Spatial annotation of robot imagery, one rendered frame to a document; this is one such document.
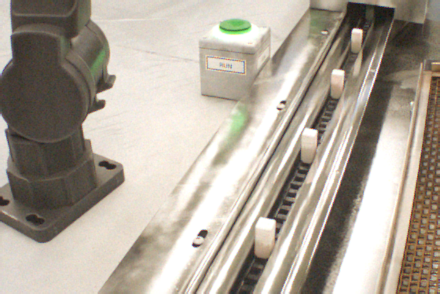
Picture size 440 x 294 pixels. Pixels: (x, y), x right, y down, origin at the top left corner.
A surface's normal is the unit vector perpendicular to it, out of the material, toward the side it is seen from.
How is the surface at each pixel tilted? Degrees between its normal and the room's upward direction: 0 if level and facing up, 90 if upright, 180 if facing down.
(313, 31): 0
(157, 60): 0
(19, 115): 90
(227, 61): 90
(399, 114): 0
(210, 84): 90
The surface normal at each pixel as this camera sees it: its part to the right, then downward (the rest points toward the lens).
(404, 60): -0.03, -0.84
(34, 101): -0.03, 0.55
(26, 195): -0.37, 0.51
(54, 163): 0.44, 0.48
